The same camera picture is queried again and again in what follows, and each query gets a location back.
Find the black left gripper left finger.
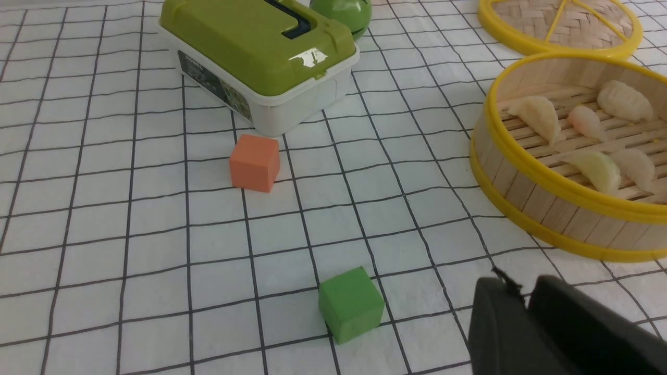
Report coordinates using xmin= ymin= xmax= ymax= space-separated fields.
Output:
xmin=468 ymin=267 xmax=569 ymax=374

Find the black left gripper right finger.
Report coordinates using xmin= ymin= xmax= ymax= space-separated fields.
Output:
xmin=528 ymin=275 xmax=666 ymax=374

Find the greenish dumpling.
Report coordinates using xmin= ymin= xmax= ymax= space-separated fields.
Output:
xmin=562 ymin=151 xmax=622 ymax=195

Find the pinkish dumpling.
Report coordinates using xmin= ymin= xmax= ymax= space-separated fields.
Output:
xmin=567 ymin=105 xmax=608 ymax=142
xmin=610 ymin=148 xmax=657 ymax=192

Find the white dumpling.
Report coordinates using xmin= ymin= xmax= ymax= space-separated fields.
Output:
xmin=507 ymin=95 xmax=561 ymax=146
xmin=597 ymin=80 xmax=653 ymax=122

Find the bamboo steamer tray yellow rim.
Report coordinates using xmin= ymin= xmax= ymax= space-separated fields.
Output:
xmin=470 ymin=53 xmax=665 ymax=262

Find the bamboo steamer lid yellow rim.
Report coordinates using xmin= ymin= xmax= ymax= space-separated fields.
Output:
xmin=477 ymin=1 xmax=644 ymax=59

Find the green foam cube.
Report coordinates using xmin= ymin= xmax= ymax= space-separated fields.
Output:
xmin=318 ymin=267 xmax=385 ymax=345

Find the orange foam cube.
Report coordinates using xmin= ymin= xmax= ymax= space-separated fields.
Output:
xmin=229 ymin=134 xmax=280 ymax=193

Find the green toy ball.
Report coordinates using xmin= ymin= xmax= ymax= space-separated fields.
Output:
xmin=309 ymin=0 xmax=373 ymax=41

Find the green lid white box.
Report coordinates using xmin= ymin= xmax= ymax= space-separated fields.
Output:
xmin=158 ymin=1 xmax=360 ymax=138

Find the white checkered tablecloth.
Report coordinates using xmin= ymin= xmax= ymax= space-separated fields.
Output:
xmin=1 ymin=1 xmax=665 ymax=374

